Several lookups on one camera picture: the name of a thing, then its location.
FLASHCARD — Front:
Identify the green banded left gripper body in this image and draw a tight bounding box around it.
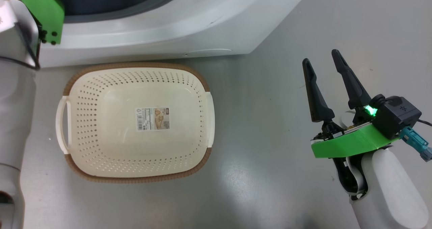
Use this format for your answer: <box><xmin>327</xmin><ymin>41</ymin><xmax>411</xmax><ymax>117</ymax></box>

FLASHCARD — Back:
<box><xmin>8</xmin><ymin>0</ymin><xmax>65</xmax><ymax>46</ymax></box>

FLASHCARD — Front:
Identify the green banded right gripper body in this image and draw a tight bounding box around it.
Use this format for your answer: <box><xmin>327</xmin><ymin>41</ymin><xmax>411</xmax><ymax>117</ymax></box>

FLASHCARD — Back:
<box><xmin>310</xmin><ymin>119</ymin><xmax>401</xmax><ymax>159</ymax></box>

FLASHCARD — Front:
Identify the cream perforated laundry basket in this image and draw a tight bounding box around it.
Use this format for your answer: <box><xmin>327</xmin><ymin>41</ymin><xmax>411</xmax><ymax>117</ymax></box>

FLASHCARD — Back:
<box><xmin>56</xmin><ymin>62</ymin><xmax>215</xmax><ymax>184</ymax></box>

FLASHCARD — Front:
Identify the paper label in basket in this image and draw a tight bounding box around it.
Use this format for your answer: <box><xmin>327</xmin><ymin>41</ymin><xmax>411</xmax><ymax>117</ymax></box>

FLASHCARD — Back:
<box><xmin>136</xmin><ymin>107</ymin><xmax>170</xmax><ymax>132</ymax></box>

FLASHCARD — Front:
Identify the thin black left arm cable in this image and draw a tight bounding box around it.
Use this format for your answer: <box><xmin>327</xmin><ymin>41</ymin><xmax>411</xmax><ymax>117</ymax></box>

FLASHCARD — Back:
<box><xmin>0</xmin><ymin>20</ymin><xmax>42</xmax><ymax>70</ymax></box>

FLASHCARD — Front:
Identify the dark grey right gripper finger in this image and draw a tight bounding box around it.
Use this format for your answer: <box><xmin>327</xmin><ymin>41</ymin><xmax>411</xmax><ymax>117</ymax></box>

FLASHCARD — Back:
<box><xmin>302</xmin><ymin>58</ymin><xmax>335</xmax><ymax>123</ymax></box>
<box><xmin>331</xmin><ymin>49</ymin><xmax>372</xmax><ymax>110</ymax></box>

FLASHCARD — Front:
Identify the white front-loading washing machine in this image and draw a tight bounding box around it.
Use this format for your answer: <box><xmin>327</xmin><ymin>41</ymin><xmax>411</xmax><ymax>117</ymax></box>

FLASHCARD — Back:
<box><xmin>37</xmin><ymin>0</ymin><xmax>315</xmax><ymax>68</ymax></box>

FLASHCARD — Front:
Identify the grey rubber door gasket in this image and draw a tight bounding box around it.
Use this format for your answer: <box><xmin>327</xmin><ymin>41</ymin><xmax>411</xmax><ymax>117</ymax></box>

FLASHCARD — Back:
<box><xmin>62</xmin><ymin>0</ymin><xmax>188</xmax><ymax>23</ymax></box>

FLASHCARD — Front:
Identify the teal cable connector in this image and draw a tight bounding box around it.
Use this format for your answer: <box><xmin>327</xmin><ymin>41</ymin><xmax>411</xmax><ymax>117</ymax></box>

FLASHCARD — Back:
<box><xmin>400</xmin><ymin>126</ymin><xmax>432</xmax><ymax>162</ymax></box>

